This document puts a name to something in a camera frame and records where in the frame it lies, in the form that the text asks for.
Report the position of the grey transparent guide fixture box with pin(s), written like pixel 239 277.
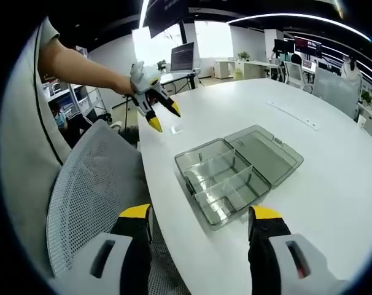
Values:
pixel 265 156

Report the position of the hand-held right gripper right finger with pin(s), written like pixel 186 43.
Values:
pixel 262 252

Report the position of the white cabinet row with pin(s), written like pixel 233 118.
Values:
pixel 253 69

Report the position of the green potted plant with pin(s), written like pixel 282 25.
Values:
pixel 243 56

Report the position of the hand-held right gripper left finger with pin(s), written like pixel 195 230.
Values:
pixel 130 252

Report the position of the person's grey shirt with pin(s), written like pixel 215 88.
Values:
pixel 20 153

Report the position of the grey desk partition panel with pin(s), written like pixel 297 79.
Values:
pixel 333 89

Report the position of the black-legged standing desk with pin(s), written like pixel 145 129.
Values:
pixel 180 74

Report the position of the white mesh office chair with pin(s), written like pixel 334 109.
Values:
pixel 91 184

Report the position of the dark laptop screen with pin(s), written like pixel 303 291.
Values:
pixel 182 56

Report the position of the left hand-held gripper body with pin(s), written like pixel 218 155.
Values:
pixel 144 78

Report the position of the dark wall monitor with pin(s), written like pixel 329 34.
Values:
pixel 308 47

